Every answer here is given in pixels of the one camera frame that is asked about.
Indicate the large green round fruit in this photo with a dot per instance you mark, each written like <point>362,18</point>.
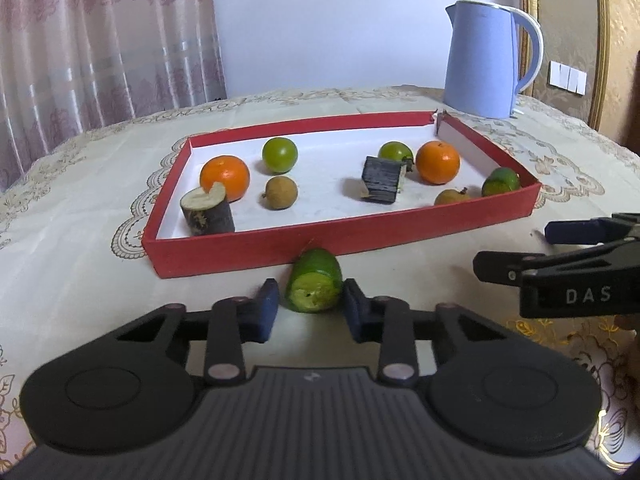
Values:
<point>279,154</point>

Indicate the dark sugarcane piece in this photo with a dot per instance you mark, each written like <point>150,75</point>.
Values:
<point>384,180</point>

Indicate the pink patterned curtain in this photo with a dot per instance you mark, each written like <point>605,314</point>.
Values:
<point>100,50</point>

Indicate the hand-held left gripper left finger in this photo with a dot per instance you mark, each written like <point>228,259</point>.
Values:
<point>265,310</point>

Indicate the small green round fruit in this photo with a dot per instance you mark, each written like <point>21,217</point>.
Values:
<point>392,150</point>

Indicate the large orange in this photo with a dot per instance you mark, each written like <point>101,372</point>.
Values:
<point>225,177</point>

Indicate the light blue electric kettle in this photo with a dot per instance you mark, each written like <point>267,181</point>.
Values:
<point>477,65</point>

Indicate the small orange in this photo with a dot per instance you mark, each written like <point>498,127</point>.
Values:
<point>437,161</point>

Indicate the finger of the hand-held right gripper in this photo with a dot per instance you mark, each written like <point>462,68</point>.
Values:
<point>500,266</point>
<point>575,231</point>

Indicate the cream floral tablecloth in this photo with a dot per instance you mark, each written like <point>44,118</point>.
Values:
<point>75,235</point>

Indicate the white wall switch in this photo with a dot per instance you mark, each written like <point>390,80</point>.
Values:
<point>567,77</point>

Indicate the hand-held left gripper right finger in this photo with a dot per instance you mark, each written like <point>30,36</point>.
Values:
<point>355,310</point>

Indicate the pale sugarcane piece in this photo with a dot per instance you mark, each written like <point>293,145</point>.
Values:
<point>206,215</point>

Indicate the brown longan with stem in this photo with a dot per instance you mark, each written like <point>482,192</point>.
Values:
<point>451,197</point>

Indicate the cut green fruit half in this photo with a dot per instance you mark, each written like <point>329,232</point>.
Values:
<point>315,285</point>
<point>500,181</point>

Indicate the red shallow cardboard box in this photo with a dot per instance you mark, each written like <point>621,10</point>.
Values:
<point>325,242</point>

